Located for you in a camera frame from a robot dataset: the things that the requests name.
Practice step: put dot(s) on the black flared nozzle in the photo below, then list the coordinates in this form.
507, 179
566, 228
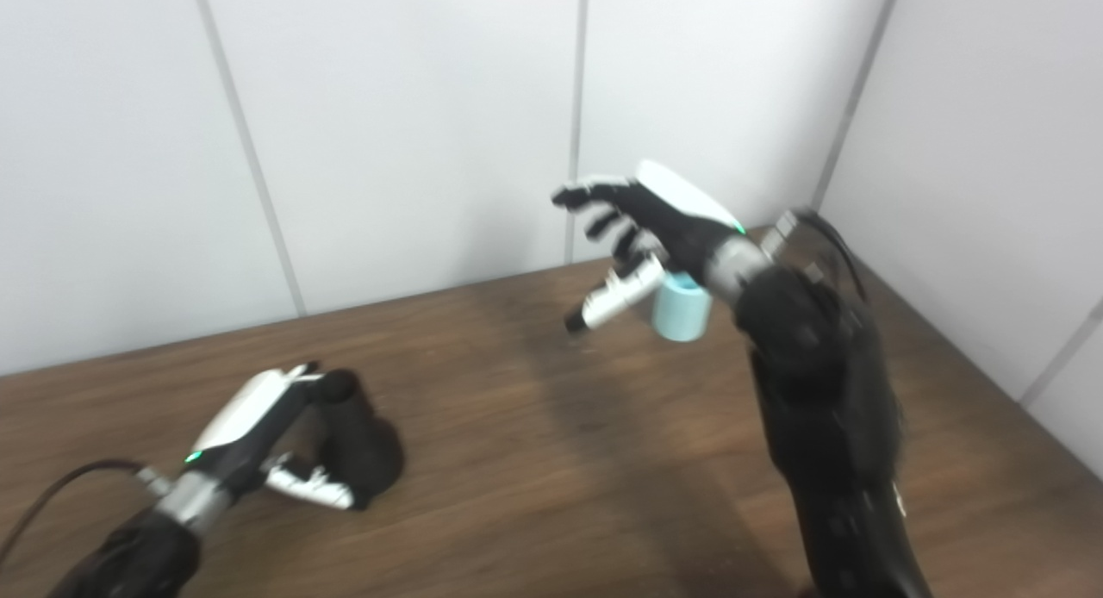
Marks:
362, 451

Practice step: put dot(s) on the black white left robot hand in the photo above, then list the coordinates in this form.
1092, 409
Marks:
250, 417

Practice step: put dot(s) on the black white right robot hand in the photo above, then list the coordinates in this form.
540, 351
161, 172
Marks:
681, 219

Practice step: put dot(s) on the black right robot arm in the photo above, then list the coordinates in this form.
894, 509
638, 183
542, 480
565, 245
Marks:
819, 391

